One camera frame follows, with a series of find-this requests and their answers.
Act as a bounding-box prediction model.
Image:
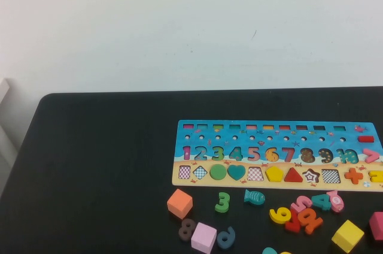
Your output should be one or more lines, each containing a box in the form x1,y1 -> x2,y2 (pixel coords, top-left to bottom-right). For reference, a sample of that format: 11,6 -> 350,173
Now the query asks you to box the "green circle piece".
209,164 -> 229,180

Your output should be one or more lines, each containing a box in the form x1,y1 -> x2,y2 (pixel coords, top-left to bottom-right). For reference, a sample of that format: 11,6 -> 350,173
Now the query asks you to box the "teal heart piece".
227,164 -> 247,182

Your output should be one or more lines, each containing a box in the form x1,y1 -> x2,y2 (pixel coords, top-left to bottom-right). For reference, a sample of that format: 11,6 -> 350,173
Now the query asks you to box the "green number three piece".
214,192 -> 231,214

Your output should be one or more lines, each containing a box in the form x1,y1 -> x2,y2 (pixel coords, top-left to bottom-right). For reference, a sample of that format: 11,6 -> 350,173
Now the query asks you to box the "yellow pentagon piece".
265,165 -> 285,183

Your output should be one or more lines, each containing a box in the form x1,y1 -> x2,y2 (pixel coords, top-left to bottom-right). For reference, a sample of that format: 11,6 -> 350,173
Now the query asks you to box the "brown number eight piece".
178,217 -> 197,242

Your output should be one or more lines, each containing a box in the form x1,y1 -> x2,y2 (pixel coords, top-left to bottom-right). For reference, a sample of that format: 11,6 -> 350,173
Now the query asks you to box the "red triangle piece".
283,167 -> 305,183

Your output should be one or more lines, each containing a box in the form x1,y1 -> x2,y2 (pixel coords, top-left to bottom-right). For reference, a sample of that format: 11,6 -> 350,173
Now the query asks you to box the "slate blue number nine piece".
217,226 -> 236,250

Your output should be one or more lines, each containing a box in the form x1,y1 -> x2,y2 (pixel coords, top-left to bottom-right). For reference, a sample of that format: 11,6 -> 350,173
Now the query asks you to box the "yellow number six piece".
269,207 -> 293,225

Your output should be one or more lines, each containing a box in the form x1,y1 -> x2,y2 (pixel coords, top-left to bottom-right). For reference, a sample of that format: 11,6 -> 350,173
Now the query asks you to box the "pink number five piece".
290,195 -> 314,213

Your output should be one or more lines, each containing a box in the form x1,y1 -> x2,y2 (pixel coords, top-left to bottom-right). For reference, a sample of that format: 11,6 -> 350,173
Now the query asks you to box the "teal number four piece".
311,193 -> 333,212

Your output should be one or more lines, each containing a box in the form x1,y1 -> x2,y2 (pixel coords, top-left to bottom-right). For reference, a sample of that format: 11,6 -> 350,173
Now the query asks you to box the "red number piece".
284,211 -> 303,234

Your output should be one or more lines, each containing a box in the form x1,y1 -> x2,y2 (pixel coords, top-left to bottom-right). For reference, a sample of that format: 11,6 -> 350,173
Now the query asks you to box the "blue wooden number puzzle board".
171,119 -> 383,192

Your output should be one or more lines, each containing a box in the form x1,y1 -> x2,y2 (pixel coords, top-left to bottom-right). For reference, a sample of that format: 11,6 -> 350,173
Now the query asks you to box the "orange plus sign piece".
344,167 -> 364,185

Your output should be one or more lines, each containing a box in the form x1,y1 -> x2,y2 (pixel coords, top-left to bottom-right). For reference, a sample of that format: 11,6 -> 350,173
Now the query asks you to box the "pink greater-than sign piece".
363,148 -> 381,164

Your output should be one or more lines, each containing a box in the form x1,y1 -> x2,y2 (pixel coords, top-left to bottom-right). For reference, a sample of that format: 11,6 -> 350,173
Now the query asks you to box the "yellow equals sign piece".
368,170 -> 383,183

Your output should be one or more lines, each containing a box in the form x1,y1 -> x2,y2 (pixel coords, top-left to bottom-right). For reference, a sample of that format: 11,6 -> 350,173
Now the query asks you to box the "orange square block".
166,188 -> 194,220

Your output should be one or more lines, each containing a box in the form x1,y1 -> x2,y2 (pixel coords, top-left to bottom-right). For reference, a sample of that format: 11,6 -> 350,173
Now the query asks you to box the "teal wooden fish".
243,189 -> 266,206

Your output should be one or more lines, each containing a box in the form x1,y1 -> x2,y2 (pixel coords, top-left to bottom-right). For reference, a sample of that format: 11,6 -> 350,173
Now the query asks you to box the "light pink rectangle block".
190,222 -> 218,254

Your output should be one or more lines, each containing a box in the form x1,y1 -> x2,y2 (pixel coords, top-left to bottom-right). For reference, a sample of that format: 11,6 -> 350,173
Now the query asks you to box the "pink wooden fish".
326,190 -> 345,213

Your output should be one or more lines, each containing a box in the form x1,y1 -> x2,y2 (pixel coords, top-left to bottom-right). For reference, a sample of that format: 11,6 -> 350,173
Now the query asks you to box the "yellow wooden cube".
331,219 -> 365,250

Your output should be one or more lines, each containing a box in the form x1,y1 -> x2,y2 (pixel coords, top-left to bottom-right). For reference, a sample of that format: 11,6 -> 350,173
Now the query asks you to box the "magenta square block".
368,211 -> 383,241

